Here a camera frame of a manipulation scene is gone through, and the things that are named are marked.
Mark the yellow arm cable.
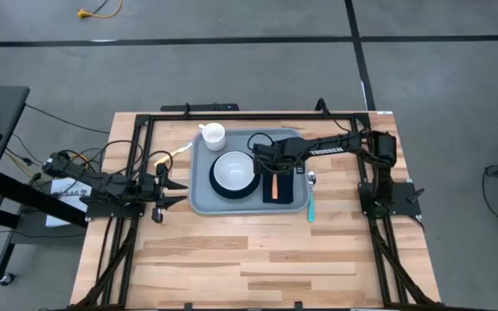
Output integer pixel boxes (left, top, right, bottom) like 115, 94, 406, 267
70, 151, 91, 169

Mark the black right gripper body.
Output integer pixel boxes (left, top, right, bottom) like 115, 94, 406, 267
252, 137, 306, 176

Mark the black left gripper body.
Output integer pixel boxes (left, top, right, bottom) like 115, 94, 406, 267
138, 162, 173, 225

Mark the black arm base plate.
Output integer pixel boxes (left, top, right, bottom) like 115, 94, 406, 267
358, 181, 423, 218
80, 196, 147, 219

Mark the dark blue plate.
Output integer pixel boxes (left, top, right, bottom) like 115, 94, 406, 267
208, 150, 262, 200

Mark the black cable plug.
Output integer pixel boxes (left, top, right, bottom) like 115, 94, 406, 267
315, 98, 332, 117

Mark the navy blue cloth napkin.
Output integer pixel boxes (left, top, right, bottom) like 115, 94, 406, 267
261, 170, 296, 205

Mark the white ribbed bowl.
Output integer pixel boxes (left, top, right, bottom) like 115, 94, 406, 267
213, 150, 257, 192

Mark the teal-handled spoon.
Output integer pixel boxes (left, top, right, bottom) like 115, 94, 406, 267
306, 170, 317, 224

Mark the thin black floor cable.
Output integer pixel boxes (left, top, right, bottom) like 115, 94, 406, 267
24, 103, 112, 135

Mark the black metal table frame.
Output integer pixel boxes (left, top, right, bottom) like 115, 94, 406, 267
73, 111, 438, 311

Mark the white ceramic mug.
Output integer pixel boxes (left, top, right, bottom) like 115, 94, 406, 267
197, 122, 227, 152

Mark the black power strip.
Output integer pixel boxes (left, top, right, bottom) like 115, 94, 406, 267
160, 102, 240, 113

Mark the grey plastic tray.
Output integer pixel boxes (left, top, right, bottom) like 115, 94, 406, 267
188, 127, 310, 216

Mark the black desk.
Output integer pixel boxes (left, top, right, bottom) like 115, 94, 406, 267
0, 85, 90, 287

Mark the white paper sheet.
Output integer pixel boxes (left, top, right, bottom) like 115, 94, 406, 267
44, 177, 93, 229

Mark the yellow floor cable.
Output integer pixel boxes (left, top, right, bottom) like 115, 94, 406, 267
75, 0, 124, 21

